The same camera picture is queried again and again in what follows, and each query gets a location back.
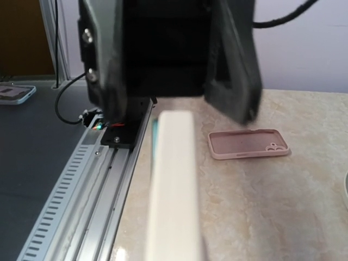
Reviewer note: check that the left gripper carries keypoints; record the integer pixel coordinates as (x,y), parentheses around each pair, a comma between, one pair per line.
(160,48)

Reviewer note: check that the white phone case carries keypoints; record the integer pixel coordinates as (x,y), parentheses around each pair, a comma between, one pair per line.
(173,223)

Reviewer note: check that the pink phone case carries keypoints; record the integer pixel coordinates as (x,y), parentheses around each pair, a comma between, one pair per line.
(239,144)

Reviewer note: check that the light blue phone case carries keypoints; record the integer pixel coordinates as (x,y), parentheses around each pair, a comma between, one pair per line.
(16,94)

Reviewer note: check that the round grey swirl tray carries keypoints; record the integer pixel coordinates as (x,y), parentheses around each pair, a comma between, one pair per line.
(345,190)

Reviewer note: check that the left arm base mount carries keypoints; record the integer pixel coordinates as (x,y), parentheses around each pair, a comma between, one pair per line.
(124,134)

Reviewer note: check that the left aluminium frame post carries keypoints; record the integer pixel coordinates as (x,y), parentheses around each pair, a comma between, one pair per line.
(55,28)

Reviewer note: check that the aluminium front rail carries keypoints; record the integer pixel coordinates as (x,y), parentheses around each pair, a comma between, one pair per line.
(80,218)

